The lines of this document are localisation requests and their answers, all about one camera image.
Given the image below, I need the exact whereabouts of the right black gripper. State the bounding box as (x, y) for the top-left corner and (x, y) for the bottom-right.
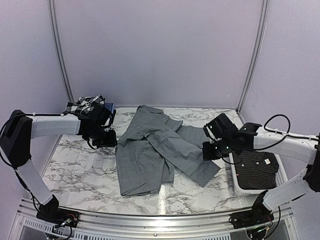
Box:
(202, 137), (234, 162)

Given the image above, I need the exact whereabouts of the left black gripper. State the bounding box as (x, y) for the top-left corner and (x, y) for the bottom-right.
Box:
(86, 126), (118, 148)

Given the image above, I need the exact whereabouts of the grey long sleeve shirt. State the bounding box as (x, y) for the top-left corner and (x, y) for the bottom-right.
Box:
(116, 105), (220, 197)

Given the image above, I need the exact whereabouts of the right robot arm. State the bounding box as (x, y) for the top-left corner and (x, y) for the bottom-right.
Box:
(202, 114), (320, 224)

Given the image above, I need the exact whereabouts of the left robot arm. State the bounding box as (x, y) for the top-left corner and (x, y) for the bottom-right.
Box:
(0, 109), (117, 223)

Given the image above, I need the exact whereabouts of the blue folded shirt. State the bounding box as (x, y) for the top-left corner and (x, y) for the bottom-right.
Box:
(104, 102), (116, 113)

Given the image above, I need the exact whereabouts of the black white plaid shirt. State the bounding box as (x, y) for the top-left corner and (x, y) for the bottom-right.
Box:
(63, 95), (105, 115)

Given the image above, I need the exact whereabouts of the white plastic laundry basket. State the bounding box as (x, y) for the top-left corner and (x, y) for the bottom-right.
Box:
(228, 149), (291, 196)

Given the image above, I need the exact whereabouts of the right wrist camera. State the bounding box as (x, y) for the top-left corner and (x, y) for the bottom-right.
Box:
(203, 113), (239, 141)

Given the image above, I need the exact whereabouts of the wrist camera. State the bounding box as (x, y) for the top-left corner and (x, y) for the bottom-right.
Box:
(203, 113), (239, 141)
(81, 104), (116, 129)

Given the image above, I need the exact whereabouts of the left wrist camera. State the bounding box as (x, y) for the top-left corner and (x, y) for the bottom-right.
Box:
(81, 104), (116, 129)

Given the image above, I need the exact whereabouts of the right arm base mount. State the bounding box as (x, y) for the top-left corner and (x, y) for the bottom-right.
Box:
(228, 208), (274, 229)

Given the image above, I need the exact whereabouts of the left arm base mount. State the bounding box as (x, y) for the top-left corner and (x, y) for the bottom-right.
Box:
(36, 205), (80, 228)

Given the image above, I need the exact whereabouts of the aluminium front frame rail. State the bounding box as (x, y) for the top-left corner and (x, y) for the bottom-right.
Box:
(8, 198), (301, 240)

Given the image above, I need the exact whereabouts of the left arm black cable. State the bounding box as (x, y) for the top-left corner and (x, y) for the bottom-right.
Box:
(0, 112), (63, 201)

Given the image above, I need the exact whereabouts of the right aluminium corner post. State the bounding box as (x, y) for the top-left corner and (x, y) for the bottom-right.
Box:
(236, 0), (270, 115)

